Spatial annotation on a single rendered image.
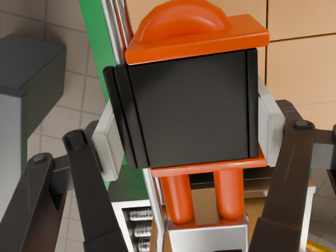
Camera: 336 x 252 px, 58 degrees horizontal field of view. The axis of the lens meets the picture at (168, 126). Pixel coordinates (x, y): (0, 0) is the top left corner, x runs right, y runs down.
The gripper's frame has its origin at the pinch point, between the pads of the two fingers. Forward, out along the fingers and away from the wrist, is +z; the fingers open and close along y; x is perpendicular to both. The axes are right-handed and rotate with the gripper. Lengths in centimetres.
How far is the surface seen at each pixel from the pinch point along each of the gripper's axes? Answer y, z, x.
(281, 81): 25, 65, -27
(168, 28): -0.4, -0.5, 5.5
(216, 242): 1.1, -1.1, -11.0
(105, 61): -39, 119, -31
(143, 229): -25, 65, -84
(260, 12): 19, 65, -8
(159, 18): -0.8, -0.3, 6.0
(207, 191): 0.9, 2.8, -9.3
